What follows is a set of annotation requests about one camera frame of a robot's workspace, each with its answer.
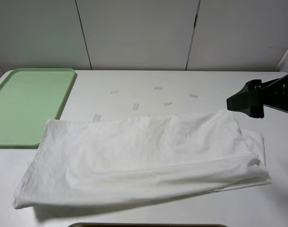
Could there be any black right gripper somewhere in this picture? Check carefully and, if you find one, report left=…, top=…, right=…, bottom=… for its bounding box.
left=227, top=74, right=288, bottom=118

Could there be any white short sleeve t-shirt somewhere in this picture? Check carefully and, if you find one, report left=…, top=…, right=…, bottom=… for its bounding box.
left=13, top=110, right=271, bottom=209

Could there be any light green plastic tray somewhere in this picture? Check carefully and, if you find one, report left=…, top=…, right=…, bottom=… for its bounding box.
left=0, top=69, right=77, bottom=148

